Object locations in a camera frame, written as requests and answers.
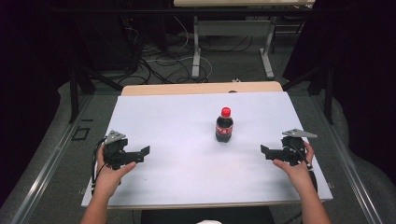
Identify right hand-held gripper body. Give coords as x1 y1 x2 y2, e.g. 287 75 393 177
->
274 128 318 167

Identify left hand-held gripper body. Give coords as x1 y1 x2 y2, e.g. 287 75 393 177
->
103 130 138 171

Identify cola bottle with red cap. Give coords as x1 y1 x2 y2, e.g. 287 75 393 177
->
215 106 234 144

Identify person's right hand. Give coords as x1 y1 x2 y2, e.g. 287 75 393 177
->
273 141 315 189

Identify person's left hand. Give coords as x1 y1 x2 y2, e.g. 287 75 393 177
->
93 146 137 196

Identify white table cover sheet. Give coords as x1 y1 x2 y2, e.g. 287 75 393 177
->
80 91 333 210

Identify person's dark clothing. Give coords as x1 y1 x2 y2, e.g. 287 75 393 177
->
140 205 276 224

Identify wooden table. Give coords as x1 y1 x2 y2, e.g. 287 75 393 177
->
120 80 284 97

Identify dark curtain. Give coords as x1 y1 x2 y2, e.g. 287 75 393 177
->
281 0 396 188
0 0 74 208

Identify desk with white legs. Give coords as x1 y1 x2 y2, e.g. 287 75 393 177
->
173 0 316 80

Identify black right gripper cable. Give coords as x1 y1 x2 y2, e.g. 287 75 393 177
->
290 145 314 171

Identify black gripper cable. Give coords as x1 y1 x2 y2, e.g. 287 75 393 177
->
90 138 107 195
290 145 314 171

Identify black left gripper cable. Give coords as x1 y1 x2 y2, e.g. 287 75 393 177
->
90 138 107 195

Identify aluminium floor rail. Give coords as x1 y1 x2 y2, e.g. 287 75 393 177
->
309 92 385 224
9 94 95 224

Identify black metal stand frame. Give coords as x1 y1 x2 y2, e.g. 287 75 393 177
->
282 59 336 126
68 8 124 124

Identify bundle of black floor cables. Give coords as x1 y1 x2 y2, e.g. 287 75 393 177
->
116 15 209 86

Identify white floor cable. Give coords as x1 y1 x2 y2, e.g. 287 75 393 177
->
145 15 214 82

